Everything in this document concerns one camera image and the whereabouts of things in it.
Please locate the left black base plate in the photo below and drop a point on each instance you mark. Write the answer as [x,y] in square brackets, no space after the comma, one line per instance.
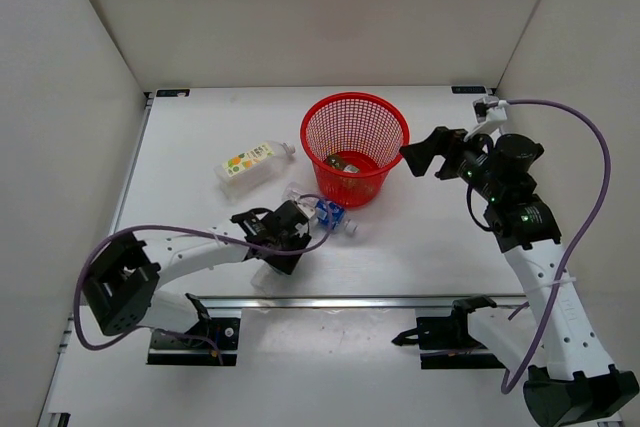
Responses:
[212,342]

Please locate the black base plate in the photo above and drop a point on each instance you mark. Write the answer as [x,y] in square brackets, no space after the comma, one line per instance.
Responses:
[212,342]
[444,341]

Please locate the clear bottle green label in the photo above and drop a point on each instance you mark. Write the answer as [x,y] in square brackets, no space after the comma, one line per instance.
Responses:
[268,281]

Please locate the red plastic mesh basket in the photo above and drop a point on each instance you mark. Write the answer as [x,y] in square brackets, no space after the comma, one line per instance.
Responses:
[353,121]

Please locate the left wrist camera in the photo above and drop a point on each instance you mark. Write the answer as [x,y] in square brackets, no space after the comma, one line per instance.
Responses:
[308,210]

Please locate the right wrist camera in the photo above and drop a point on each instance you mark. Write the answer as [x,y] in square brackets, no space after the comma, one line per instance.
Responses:
[490,114]

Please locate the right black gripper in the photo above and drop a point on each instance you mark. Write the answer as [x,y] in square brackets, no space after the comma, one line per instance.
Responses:
[452,143]

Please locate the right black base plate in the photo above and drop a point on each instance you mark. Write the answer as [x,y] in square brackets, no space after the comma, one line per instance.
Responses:
[444,341]

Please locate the clear bottle blue label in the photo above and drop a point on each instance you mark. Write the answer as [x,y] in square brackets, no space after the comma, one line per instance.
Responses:
[330,216]

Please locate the green plastic bottle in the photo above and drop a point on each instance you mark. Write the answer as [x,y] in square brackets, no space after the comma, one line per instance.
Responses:
[350,162]

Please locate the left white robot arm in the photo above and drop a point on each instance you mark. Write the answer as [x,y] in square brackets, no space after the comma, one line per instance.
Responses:
[125,283]

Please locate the aluminium table rail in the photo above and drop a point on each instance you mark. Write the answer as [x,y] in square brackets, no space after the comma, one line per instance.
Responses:
[331,302]

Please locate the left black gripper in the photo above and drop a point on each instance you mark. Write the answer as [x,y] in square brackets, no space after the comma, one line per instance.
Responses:
[286,263]

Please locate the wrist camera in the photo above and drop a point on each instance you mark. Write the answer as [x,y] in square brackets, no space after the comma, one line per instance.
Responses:
[490,114]
[308,210]

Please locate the white juice bottle fruit label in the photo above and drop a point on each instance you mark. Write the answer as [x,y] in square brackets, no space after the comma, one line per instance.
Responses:
[249,169]

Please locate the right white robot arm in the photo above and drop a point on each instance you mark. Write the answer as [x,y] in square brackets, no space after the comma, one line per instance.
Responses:
[566,375]

